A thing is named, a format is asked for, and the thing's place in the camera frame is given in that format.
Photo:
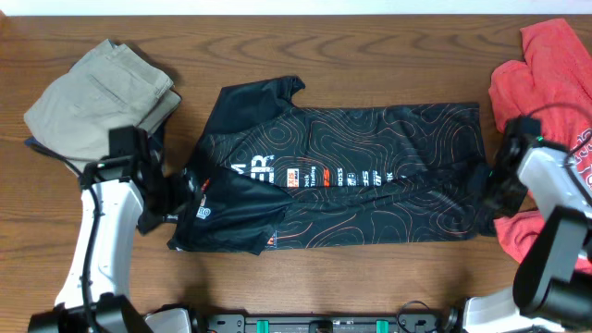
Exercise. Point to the black printed sports jersey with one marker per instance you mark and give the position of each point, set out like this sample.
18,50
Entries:
278,176

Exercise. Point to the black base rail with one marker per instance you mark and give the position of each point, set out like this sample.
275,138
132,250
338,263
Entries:
413,322

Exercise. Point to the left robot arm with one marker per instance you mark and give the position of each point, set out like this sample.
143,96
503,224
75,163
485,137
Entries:
123,193

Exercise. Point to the folded navy garment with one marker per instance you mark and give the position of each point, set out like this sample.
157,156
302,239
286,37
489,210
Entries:
41,145

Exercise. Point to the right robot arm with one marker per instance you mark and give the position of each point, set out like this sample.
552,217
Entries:
547,294

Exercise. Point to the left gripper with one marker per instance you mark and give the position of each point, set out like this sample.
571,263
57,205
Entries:
183,196

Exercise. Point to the folded khaki trousers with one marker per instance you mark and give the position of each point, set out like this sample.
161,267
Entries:
110,87

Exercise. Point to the red t-shirt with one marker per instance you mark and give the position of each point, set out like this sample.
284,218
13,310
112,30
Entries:
556,69

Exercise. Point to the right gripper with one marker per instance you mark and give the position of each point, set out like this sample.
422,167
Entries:
507,207

